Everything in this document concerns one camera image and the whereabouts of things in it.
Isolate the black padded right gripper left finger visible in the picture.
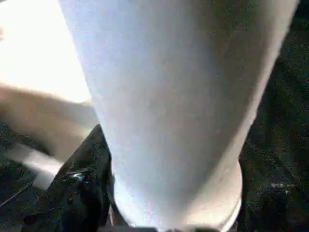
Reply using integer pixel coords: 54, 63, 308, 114
22, 124, 116, 232

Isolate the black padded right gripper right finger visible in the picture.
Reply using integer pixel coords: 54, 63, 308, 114
236, 97, 309, 232

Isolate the white plastic table leg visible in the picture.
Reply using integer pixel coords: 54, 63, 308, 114
58, 0, 301, 231

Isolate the white plastic table top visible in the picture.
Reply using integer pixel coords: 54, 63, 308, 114
0, 0, 102, 191

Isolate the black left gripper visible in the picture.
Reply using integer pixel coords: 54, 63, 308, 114
0, 121, 54, 228

